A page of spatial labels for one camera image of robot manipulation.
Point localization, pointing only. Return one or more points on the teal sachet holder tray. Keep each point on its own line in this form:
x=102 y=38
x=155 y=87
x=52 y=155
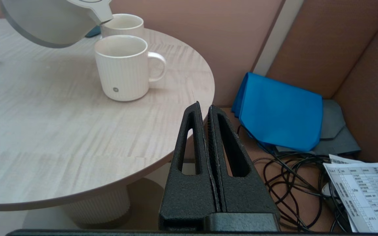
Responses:
x=94 y=32

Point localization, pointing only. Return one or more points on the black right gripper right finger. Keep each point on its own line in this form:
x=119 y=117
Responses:
x=244 y=196

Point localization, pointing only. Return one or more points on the blue folded cloth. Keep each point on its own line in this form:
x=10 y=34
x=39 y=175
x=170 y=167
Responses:
x=281 y=114

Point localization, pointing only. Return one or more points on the white electric kettle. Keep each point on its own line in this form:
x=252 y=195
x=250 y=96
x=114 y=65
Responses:
x=51 y=23

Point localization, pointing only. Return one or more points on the grey folded cloth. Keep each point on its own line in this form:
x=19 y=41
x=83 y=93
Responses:
x=336 y=134

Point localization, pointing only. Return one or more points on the plain white ribbed mug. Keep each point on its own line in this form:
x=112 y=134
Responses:
x=123 y=28

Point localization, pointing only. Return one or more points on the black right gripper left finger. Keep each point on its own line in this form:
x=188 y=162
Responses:
x=189 y=200

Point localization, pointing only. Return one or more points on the white ribbed mug with logo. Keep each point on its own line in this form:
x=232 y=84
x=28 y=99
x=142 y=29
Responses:
x=125 y=75

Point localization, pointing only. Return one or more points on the white ribbed table pedestal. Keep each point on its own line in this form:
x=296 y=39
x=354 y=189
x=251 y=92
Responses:
x=100 y=206

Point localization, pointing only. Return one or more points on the printed white paper sheet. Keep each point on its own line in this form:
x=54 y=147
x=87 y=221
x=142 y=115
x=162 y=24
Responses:
x=366 y=196

